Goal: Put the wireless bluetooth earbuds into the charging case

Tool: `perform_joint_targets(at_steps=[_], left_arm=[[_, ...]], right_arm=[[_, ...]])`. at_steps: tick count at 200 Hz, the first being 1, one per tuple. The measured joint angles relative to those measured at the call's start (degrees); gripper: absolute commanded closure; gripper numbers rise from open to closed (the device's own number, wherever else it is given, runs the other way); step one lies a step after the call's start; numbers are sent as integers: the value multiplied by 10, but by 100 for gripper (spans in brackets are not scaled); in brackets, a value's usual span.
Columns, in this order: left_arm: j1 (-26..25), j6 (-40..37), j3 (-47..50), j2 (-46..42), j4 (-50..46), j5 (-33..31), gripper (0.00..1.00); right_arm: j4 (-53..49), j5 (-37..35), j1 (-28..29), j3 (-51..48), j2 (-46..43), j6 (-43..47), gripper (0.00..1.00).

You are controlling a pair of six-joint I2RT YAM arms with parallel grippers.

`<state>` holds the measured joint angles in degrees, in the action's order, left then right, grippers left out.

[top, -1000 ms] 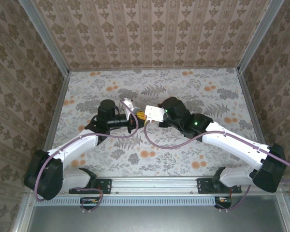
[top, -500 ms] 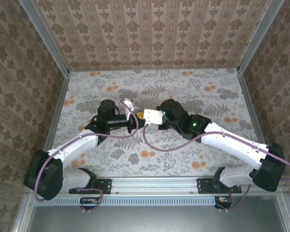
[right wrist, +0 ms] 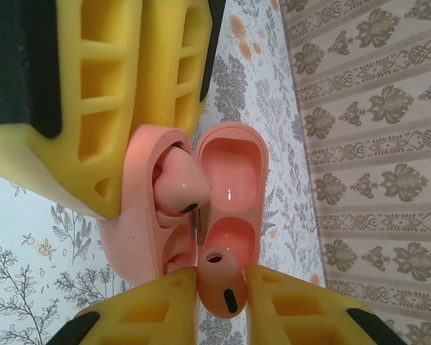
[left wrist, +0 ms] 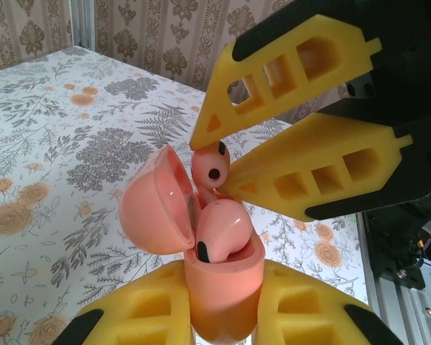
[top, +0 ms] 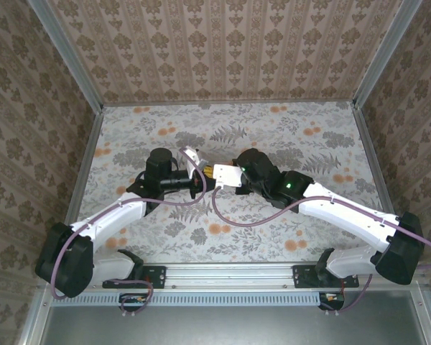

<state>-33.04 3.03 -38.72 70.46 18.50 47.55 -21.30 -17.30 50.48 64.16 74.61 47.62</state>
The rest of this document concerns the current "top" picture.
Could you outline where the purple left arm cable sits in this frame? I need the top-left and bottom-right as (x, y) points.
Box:
(52, 147), (208, 300)

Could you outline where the aluminium corner post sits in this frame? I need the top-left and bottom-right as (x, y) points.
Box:
(27, 0), (104, 113)
(352, 0), (424, 109)

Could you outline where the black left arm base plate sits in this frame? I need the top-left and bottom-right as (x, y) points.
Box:
(102, 264), (167, 290)

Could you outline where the aluminium table side rail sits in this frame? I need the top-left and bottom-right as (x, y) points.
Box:
(65, 107), (104, 226)
(351, 103), (412, 262)

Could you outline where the aluminium table end rail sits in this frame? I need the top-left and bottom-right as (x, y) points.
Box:
(102, 101), (356, 107)

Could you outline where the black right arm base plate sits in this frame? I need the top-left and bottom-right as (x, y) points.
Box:
(292, 264), (360, 290)

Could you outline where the aluminium frame bar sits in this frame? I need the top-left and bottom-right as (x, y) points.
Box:
(411, 283), (431, 345)
(17, 287), (53, 345)

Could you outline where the grey metal sheet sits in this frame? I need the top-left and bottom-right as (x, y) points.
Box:
(39, 290), (431, 345)

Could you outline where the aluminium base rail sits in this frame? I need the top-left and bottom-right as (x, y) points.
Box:
(93, 263), (423, 290)

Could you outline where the grey slotted cable duct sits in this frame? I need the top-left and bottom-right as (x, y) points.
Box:
(51, 290), (324, 307)

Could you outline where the short purple base cable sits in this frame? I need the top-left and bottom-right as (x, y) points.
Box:
(120, 279), (154, 318)
(319, 270), (375, 317)

